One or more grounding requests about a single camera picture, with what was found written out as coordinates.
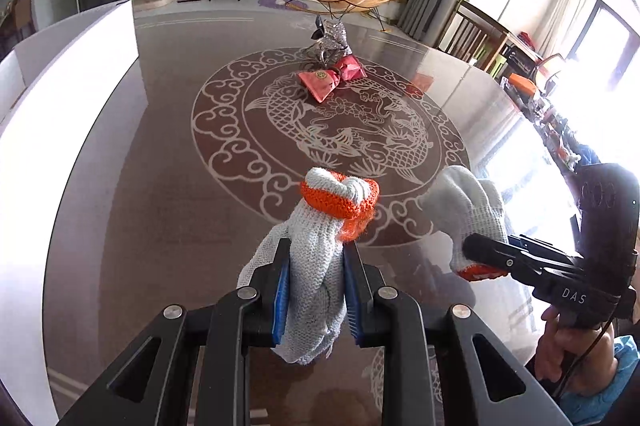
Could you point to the red gift pouch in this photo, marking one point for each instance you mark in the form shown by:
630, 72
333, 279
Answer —
320, 83

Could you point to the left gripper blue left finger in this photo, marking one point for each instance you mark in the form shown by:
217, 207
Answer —
249, 317

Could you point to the person's right hand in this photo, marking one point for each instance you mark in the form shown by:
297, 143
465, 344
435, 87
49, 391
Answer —
595, 347

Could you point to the white knit glove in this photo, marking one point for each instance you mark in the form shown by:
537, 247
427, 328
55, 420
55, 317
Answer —
334, 209

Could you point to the wooden dining chair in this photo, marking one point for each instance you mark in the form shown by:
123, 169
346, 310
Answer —
472, 36

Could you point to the floral fabric bow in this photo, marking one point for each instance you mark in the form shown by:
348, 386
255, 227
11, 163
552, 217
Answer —
330, 42

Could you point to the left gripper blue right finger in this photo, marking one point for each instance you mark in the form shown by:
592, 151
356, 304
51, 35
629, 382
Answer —
382, 316

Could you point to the white glove orange cuff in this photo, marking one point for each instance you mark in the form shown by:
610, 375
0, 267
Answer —
459, 204

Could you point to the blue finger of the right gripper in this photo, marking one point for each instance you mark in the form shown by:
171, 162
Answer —
540, 249
493, 259

